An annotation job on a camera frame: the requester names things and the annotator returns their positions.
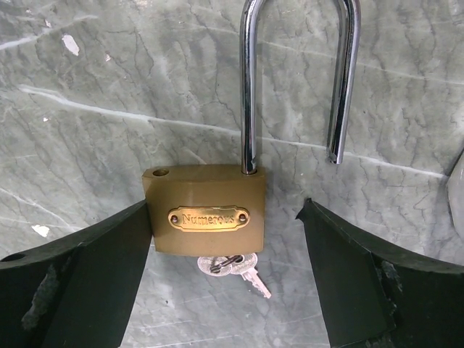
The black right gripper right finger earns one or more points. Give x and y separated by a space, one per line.
374 293

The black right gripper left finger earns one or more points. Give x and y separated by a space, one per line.
79 290

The long shackle brass padlock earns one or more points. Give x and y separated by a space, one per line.
215 210

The white toilet paper roll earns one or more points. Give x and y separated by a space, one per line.
455 191

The small silver keys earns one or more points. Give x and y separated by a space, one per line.
243 265

